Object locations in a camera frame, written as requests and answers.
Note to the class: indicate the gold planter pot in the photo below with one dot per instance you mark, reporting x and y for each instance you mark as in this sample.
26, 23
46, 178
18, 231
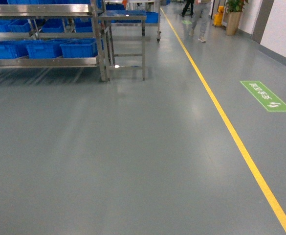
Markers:
233, 23

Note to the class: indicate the blue bin bottom shelf middle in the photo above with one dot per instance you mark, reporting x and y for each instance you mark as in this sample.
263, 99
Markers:
44, 49

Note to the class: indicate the wheeled steel cart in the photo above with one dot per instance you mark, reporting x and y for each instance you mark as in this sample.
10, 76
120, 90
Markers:
151, 7

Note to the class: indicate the blue bin bottom shelf left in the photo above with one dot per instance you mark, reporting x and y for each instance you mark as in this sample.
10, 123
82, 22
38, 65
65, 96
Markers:
14, 49

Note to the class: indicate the steel shelf rack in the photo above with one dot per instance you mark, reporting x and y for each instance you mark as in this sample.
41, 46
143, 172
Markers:
47, 20

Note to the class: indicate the yellow mop bucket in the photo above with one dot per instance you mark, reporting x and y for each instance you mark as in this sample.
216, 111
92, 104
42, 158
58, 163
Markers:
218, 17

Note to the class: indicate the stainless steel table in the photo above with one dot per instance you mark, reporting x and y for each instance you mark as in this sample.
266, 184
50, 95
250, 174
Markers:
121, 15

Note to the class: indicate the walking person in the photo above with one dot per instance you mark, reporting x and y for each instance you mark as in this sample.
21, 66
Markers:
202, 9

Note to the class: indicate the blue bin bottom shelf right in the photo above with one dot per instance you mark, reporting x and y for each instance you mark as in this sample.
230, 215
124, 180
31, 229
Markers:
80, 48

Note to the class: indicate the potted green plant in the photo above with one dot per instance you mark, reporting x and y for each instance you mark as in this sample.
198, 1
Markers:
235, 5

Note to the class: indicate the blue bin shelf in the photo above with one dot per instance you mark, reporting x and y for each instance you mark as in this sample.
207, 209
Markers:
80, 48
14, 49
44, 49

